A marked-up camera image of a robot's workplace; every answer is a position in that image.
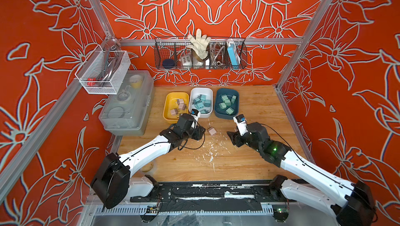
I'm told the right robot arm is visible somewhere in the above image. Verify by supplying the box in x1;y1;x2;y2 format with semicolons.
227;114;377;226

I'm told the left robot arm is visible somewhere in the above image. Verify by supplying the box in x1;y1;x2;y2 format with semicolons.
90;109;205;209

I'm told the yellow storage box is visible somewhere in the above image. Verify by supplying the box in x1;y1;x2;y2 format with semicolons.
163;92;189;124

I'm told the dark teal storage box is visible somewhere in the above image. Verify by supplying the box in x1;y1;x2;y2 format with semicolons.
214;88;240;120

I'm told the light blue box in basket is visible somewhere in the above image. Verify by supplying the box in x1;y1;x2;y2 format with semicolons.
227;39;240;69

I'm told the clear tape roll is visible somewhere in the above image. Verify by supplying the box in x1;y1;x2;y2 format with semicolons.
141;160;157;175

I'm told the clear plastic lidded container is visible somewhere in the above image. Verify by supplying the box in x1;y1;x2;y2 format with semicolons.
99;71;155;136

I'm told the white socket cube in basket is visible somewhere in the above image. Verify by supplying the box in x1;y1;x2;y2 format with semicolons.
180;53;193;69

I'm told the cream rubber glove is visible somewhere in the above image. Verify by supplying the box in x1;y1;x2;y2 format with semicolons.
186;28;211;61

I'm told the red object in basket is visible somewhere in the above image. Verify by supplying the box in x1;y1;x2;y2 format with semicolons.
86;78;97;87

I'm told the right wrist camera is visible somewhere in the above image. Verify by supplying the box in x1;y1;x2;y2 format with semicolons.
233;114;248;136

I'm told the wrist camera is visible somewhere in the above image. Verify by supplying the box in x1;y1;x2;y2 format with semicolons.
233;114;248;136
190;109;201;129

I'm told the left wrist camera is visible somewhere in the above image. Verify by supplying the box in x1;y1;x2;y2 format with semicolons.
190;109;201;129

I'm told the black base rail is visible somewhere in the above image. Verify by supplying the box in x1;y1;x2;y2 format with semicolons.
128;180;288;203

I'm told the black wire wall basket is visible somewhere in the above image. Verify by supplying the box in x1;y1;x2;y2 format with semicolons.
154;36;250;70

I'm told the white wire basket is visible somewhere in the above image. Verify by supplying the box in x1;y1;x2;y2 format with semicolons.
75;47;130;95

